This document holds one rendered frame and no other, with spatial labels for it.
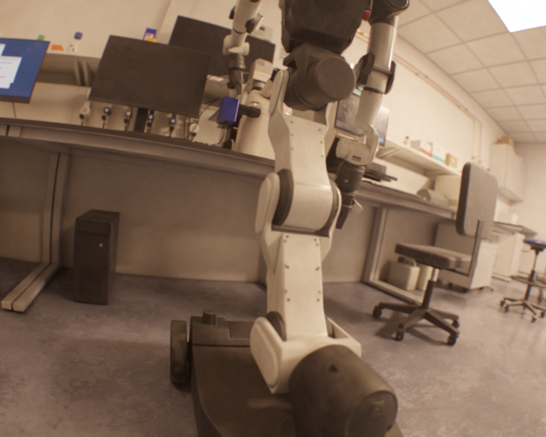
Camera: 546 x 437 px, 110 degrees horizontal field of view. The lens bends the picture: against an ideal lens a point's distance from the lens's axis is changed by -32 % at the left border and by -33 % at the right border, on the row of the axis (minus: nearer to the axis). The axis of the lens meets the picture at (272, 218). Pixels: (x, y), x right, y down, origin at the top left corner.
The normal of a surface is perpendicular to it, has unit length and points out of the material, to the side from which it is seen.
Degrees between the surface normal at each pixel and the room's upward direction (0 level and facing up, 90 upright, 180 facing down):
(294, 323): 47
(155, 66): 86
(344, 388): 38
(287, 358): 64
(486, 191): 90
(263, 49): 86
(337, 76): 99
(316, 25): 113
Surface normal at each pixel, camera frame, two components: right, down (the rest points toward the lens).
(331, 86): 0.28, 0.26
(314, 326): 0.33, -0.58
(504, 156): -0.89, -0.11
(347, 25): 0.00, 0.46
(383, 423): 0.43, -0.11
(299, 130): 0.35, -0.34
